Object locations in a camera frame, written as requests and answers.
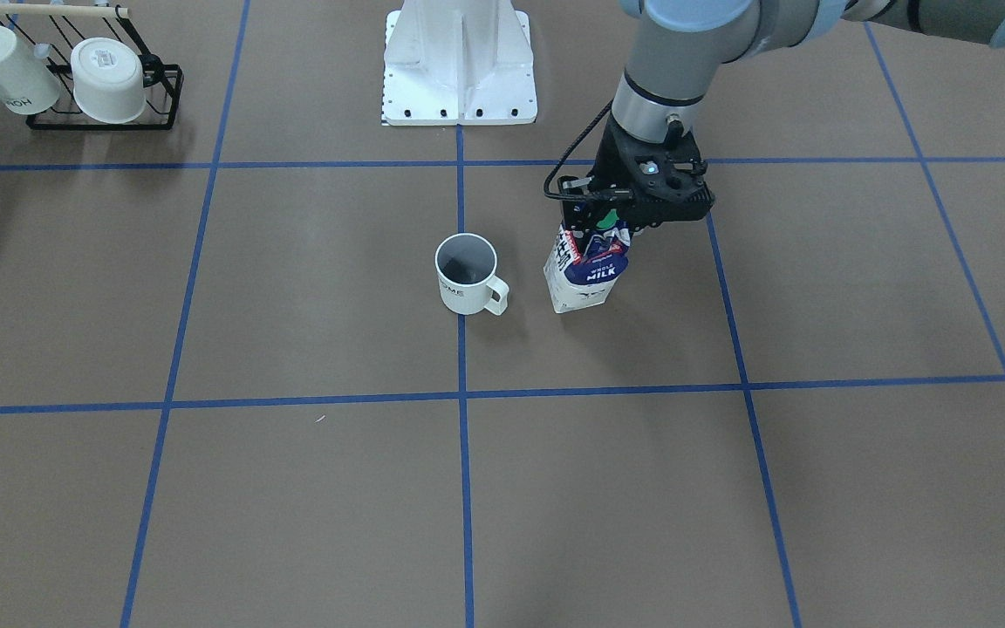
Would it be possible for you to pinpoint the white pedestal column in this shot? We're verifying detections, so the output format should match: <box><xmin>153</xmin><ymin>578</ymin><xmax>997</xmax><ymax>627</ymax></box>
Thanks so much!
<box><xmin>380</xmin><ymin>1</ymin><xmax>538</xmax><ymax>126</ymax></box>

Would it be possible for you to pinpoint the white cup with handle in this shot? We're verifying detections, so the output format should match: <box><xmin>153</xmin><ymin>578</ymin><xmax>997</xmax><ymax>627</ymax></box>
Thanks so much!
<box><xmin>0</xmin><ymin>25</ymin><xmax>61</xmax><ymax>116</ymax></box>

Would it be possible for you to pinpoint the black wire cup rack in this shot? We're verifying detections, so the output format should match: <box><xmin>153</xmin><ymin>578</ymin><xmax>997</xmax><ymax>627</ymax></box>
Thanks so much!
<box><xmin>0</xmin><ymin>1</ymin><xmax>184</xmax><ymax>131</ymax></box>

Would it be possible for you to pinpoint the white cup upside down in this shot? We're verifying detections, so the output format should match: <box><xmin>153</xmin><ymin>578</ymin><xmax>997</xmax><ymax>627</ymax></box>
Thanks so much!
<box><xmin>69</xmin><ymin>38</ymin><xmax>147</xmax><ymax>124</ymax></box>

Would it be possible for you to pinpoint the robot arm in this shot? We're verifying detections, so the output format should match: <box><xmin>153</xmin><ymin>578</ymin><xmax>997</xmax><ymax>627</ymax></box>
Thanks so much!
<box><xmin>546</xmin><ymin>1</ymin><xmax>1005</xmax><ymax>235</ymax></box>

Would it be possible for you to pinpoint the blue milk carton green cap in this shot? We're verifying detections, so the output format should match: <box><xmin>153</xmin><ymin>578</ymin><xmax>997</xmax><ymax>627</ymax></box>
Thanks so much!
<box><xmin>544</xmin><ymin>210</ymin><xmax>631</xmax><ymax>315</ymax></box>

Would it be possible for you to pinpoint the white mug purple rim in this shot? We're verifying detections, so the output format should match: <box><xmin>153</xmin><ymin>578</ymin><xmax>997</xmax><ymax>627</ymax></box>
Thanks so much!
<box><xmin>434</xmin><ymin>232</ymin><xmax>509</xmax><ymax>317</ymax></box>

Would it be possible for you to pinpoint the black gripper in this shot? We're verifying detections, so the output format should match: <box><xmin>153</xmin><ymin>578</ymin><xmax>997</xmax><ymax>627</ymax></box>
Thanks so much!
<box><xmin>558</xmin><ymin>115</ymin><xmax>715</xmax><ymax>235</ymax></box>

